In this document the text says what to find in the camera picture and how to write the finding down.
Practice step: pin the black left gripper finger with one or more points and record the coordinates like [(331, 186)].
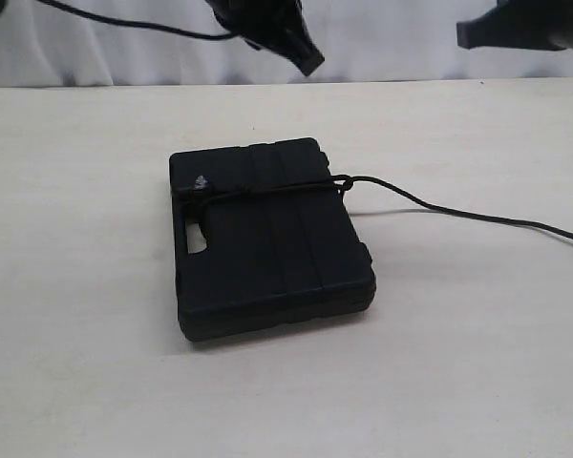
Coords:
[(303, 52)]

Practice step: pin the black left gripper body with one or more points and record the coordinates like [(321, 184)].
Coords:
[(276, 26)]

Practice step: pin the black plastic carrying case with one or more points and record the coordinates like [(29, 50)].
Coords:
[(262, 238)]

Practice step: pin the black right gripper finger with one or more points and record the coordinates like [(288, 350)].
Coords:
[(522, 25)]

